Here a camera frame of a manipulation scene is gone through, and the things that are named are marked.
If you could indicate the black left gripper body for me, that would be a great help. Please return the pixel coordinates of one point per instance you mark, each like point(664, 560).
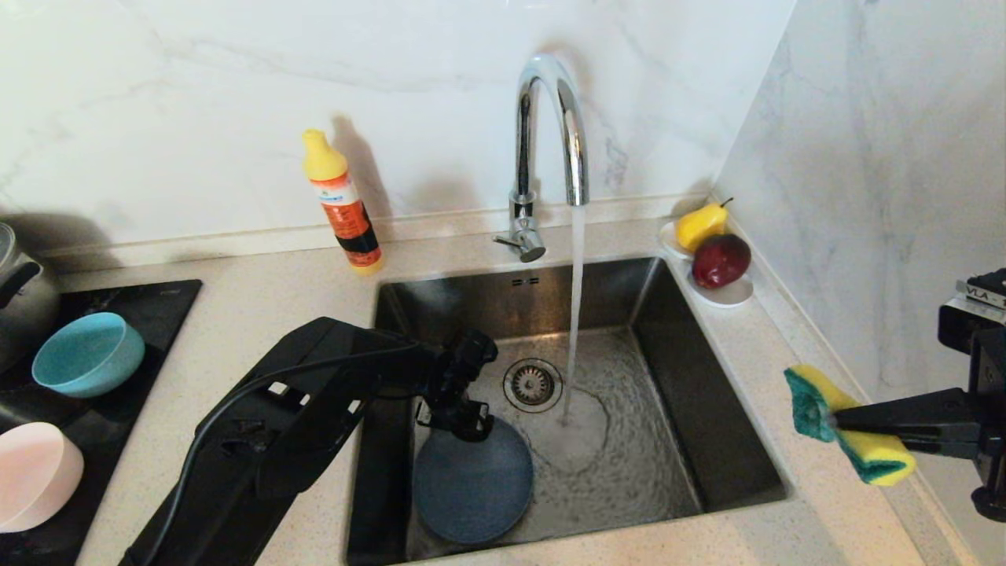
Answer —
point(460, 377)

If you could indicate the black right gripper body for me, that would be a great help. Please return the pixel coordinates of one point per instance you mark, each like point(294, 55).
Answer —
point(992, 393)

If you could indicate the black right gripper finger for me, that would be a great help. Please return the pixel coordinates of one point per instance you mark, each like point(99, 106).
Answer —
point(947, 446)
point(912, 415)

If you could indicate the yellow green sponge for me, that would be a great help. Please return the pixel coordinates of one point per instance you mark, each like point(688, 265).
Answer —
point(880, 464)

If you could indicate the blue round plate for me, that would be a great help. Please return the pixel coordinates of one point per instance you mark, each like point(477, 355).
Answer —
point(471, 487)

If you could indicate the orange dish soap bottle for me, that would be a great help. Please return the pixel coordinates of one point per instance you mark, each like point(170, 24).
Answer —
point(342, 204)

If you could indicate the chrome faucet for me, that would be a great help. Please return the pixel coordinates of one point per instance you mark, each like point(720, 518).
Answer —
point(523, 141)

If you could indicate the teal bowl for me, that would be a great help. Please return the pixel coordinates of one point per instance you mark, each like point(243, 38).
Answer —
point(86, 354)

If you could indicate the pink bowl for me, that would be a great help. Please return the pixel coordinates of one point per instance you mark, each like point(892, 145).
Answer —
point(35, 475)

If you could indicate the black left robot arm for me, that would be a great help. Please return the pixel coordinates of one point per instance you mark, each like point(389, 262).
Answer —
point(299, 409)

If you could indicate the metal sink drain strainer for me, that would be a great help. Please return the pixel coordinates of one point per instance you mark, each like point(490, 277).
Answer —
point(532, 385)

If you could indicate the stainless steel sink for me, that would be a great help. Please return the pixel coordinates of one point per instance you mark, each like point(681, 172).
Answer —
point(629, 472)

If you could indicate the running water stream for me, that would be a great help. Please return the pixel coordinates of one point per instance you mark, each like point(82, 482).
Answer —
point(576, 275)

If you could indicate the white fruit dish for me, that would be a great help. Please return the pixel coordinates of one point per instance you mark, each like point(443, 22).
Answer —
point(727, 295)

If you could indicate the red apple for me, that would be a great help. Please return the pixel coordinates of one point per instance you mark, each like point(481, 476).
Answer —
point(719, 261)

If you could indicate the yellow pear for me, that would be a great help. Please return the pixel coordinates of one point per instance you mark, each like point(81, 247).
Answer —
point(699, 226)

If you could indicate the black induction cooktop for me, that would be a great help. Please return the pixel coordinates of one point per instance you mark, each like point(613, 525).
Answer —
point(157, 314)

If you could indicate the steel cooking pot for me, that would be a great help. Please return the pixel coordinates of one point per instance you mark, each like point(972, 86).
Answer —
point(27, 306)

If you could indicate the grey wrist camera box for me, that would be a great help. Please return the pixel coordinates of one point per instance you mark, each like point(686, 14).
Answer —
point(971, 318)

